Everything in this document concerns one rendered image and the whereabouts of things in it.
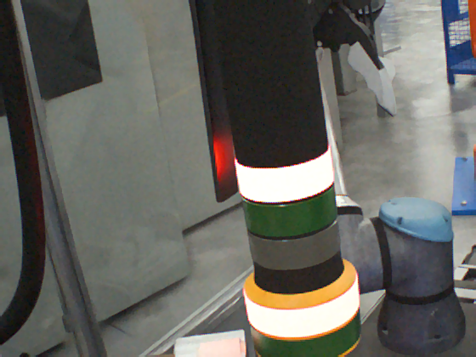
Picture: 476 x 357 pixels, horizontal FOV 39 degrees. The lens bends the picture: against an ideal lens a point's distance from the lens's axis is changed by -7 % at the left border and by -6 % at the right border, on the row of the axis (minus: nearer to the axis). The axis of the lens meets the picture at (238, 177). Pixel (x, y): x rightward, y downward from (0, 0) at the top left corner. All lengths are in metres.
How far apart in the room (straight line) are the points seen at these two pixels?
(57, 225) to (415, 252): 0.55
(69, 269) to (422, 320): 0.56
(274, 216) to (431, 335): 0.92
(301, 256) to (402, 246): 0.82
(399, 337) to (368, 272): 0.14
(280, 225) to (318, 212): 0.01
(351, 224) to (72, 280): 0.44
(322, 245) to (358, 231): 0.82
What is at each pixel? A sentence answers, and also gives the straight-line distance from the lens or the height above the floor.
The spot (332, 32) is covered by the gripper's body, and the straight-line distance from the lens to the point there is 0.80.
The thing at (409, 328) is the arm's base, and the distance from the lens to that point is 1.14.
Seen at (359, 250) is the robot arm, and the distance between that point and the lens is 1.06.
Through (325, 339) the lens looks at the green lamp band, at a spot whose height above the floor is 1.56.
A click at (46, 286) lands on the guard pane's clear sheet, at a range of 1.13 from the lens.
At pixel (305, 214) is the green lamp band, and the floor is 1.60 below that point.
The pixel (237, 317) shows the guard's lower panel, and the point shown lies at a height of 0.94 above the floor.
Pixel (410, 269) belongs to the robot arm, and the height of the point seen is 1.19.
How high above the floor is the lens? 1.70
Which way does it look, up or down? 19 degrees down
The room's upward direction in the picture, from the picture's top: 10 degrees counter-clockwise
